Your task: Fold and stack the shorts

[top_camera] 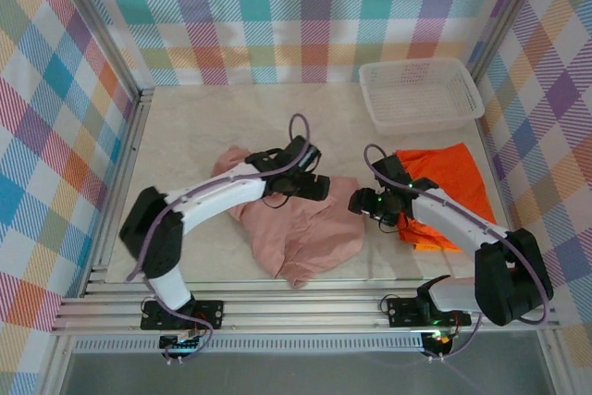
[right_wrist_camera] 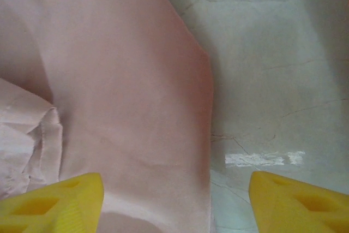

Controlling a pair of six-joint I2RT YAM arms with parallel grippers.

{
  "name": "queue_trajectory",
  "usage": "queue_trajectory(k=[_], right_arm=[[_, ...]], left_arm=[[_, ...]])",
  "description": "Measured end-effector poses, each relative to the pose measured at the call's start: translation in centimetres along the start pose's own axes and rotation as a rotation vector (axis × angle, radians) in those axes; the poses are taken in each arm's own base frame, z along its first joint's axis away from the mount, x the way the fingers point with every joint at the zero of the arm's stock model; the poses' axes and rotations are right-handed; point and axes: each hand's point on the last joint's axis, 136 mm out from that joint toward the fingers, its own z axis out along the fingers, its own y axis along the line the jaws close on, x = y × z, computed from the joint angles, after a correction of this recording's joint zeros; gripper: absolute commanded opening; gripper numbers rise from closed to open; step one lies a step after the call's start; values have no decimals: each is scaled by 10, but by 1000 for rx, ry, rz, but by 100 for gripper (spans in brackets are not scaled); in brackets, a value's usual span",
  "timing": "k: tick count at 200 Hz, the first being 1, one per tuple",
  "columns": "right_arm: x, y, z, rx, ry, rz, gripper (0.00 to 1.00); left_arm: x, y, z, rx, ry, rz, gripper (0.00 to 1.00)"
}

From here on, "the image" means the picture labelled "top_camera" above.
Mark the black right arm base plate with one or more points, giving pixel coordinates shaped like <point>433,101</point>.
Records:
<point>402,312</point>

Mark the aluminium corner post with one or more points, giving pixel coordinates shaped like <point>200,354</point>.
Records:
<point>513,11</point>
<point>97,20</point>

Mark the aluminium side frame rail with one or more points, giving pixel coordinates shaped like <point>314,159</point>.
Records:
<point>497,173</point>
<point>127,154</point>

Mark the long aluminium base frame rail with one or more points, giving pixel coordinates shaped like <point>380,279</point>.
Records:
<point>300,312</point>

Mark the white perforated plastic basket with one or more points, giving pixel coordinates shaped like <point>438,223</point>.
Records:
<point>416,90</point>

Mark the pink shorts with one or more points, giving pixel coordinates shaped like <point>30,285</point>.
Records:
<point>314,238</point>

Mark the short aluminium frame leg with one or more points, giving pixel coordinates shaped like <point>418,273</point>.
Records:
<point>55,367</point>
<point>557,362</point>

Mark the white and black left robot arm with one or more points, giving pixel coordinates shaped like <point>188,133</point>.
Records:
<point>222,191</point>

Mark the red-orange shorts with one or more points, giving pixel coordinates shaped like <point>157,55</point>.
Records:
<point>444,168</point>

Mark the light orange shorts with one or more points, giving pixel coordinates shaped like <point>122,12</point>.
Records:
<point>427,247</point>

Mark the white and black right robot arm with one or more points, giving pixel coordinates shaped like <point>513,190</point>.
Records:
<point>444,219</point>

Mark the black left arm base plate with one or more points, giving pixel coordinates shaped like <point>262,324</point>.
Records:
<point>210,309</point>

